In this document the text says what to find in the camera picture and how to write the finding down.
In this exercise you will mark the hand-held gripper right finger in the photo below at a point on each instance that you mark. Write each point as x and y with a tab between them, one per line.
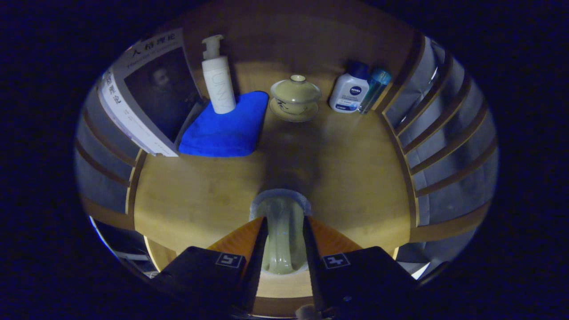
311	275

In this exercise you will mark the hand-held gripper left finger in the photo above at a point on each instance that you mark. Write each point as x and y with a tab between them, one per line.
253	275

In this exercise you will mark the pale green translucent container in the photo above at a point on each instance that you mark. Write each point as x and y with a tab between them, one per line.
284	240

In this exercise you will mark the wooden countertop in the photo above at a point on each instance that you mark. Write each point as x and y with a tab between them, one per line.
346	178

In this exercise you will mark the wooden cabinet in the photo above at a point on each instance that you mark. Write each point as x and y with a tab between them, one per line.
275	40

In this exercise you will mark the blue folded cloth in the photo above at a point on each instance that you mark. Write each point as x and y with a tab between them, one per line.
226	129

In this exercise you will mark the beige lidded tea bowl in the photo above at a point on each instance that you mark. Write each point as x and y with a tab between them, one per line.
295	95

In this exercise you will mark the white lotion bottle blue cap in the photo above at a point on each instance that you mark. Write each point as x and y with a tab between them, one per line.
349	93

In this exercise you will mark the white pump bottle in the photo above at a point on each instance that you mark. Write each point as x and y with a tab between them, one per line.
218	84

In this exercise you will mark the teal slim bottle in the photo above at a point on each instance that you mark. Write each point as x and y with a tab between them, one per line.
377	86

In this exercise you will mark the grey portrait cover book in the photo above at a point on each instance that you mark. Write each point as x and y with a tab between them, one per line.
160	93

